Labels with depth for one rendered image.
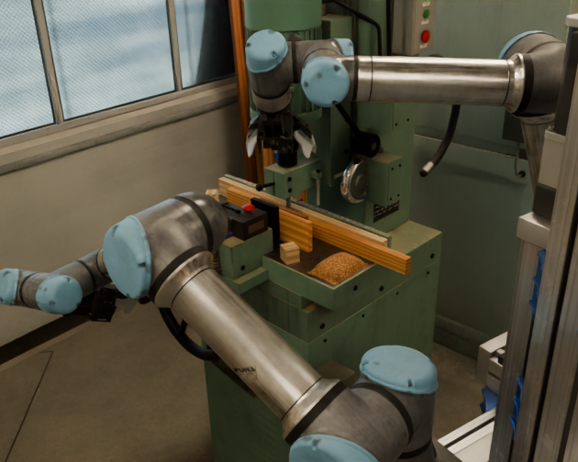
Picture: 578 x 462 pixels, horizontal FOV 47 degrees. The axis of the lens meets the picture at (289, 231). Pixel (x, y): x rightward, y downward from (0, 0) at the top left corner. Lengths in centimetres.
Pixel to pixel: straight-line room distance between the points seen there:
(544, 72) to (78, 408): 206
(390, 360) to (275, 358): 18
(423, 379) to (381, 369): 6
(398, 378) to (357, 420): 10
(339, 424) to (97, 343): 214
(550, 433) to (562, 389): 8
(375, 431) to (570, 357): 28
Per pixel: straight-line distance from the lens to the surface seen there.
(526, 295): 106
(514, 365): 113
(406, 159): 191
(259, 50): 120
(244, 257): 157
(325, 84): 107
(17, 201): 274
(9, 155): 268
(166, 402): 260
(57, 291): 134
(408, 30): 171
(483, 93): 113
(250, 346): 96
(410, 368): 102
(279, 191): 166
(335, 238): 164
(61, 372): 286
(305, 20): 152
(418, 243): 189
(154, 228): 101
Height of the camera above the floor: 167
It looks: 27 degrees down
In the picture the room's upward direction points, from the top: 2 degrees counter-clockwise
